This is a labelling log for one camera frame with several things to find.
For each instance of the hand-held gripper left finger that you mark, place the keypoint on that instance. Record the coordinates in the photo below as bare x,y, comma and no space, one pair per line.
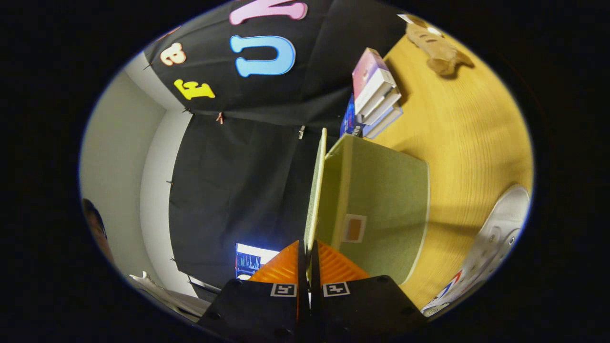
257,314

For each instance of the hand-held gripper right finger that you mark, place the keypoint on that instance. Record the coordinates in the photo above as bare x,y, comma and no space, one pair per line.
362,314

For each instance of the pale green storage box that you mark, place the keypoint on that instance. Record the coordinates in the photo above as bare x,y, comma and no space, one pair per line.
381,190

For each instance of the white canvas shoe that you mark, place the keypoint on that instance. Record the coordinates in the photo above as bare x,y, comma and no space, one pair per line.
495,238

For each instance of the lit computer monitor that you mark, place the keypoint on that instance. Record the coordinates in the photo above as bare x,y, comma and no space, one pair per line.
250,259

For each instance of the white side table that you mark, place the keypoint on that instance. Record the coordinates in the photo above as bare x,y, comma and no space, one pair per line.
162,295

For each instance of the small white clip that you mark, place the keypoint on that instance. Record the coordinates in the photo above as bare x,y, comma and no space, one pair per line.
301,132

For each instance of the light blue book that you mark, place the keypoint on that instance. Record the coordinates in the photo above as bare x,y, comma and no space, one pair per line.
388,123

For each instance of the dark blue book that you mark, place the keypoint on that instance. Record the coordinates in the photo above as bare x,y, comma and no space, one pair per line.
350,121

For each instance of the grey cover book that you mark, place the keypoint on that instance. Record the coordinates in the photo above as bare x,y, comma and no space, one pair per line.
386,107

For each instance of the pink cover book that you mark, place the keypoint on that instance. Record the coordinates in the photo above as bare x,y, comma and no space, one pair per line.
369,71

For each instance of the brown bread plush toy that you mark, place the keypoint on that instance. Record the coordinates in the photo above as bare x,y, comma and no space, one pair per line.
436,47

